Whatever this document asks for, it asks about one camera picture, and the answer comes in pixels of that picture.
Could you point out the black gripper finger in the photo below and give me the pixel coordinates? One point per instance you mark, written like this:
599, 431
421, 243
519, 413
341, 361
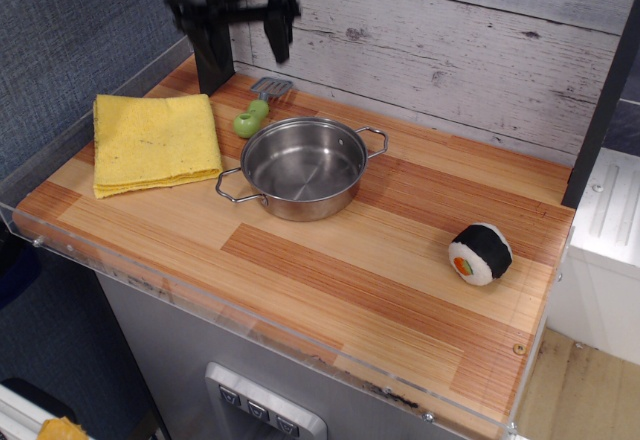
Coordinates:
203, 33
278, 26

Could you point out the green handled grey spatula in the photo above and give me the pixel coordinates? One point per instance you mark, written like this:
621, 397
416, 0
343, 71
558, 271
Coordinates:
248, 123

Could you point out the yellow folded cloth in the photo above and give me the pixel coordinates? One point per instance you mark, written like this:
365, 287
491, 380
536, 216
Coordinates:
146, 143

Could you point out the stainless steel pot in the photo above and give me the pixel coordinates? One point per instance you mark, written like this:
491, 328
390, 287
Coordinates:
303, 169

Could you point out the clear acrylic table guard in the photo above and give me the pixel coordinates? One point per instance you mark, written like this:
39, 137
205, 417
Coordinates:
359, 318

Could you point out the plush sushi roll toy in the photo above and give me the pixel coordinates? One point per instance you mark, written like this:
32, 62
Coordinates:
480, 254

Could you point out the grey dispenser button panel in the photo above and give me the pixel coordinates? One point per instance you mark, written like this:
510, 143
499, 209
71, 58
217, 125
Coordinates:
244, 409

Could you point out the yellow black object bottom left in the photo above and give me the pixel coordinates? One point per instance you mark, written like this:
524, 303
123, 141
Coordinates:
61, 429

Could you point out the white appliance with grooves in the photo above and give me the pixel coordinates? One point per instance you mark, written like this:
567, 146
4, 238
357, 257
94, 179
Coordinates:
596, 298

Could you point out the dark left vertical post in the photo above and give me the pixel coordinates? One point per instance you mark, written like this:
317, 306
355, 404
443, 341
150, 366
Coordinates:
208, 81

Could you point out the dark vertical post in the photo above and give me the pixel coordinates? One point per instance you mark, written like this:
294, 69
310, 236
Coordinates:
605, 108
208, 81

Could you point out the dark right vertical post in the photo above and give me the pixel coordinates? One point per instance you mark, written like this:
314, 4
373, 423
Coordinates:
605, 108

